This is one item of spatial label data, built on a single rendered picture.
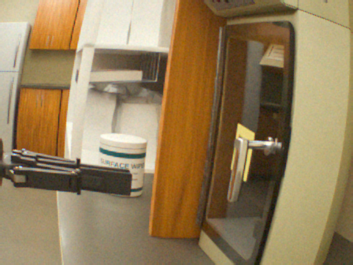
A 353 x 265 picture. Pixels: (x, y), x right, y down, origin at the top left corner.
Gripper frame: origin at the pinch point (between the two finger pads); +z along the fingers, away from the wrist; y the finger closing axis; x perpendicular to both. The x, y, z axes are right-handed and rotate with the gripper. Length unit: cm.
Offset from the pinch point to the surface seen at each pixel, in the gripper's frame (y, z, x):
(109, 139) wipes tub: 65, 8, 6
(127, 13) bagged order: 133, 16, -36
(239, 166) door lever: -0.5, 17.6, -3.3
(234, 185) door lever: -0.4, 17.5, -0.6
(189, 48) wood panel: 32.3, 17.5, -19.0
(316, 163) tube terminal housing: -4.9, 28.9, -5.1
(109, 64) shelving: 219, 22, -11
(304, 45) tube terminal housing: -4.7, 24.3, -21.9
